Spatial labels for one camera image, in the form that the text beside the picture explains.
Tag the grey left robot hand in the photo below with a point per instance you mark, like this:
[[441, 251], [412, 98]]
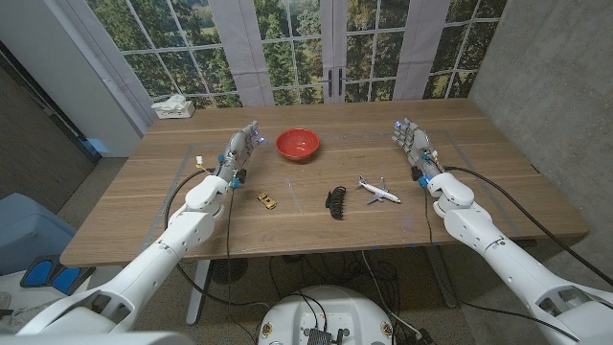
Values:
[[237, 148]]

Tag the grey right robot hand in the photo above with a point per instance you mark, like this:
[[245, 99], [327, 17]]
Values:
[[419, 144]]

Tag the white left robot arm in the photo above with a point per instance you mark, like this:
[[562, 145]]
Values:
[[182, 235]]

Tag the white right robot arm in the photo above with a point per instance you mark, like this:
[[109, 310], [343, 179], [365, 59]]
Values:
[[503, 263]]

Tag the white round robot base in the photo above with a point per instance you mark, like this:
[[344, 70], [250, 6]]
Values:
[[325, 311]]

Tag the red bowl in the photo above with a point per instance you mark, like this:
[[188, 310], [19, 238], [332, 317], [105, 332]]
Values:
[[297, 143]]

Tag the white toy airplane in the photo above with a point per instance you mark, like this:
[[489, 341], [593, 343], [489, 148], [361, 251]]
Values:
[[378, 192]]

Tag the black hair clip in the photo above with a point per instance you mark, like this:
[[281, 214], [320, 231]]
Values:
[[336, 203]]

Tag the yellow toy car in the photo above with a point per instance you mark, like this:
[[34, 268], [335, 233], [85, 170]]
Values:
[[266, 200]]

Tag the white power strip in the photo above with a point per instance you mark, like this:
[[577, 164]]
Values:
[[178, 113]]

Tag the crumpled white tissue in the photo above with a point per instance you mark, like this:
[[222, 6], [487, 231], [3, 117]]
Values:
[[170, 101]]

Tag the printed window backdrop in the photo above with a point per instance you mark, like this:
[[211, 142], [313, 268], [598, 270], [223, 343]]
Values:
[[239, 48]]

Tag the black round floor fan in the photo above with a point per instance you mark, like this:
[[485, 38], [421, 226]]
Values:
[[230, 270]]

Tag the white table leg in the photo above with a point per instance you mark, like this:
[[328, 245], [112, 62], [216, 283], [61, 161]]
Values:
[[197, 292]]

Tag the blue black foot pedal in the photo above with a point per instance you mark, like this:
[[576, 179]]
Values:
[[38, 273]]

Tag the white robot torso edge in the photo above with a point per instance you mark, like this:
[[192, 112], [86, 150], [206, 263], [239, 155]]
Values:
[[96, 339]]

